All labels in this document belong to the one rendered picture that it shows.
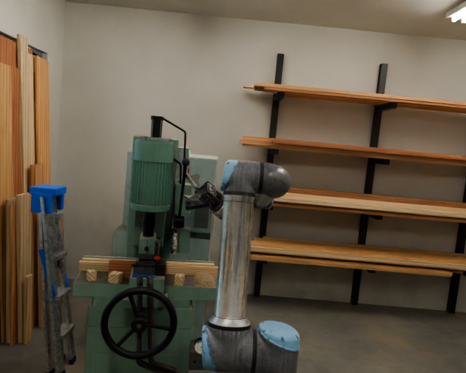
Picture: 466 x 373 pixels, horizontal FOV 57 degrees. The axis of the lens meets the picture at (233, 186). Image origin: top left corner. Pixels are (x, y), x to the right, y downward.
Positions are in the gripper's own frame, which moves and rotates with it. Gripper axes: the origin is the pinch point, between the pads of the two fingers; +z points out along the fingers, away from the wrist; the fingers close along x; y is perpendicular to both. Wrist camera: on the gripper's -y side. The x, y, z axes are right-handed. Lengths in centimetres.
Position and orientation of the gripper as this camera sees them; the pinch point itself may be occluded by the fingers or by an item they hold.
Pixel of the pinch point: (182, 183)
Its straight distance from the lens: 189.0
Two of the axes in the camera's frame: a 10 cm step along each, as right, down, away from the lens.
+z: -6.5, -5.3, -5.5
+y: 7.6, -5.1, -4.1
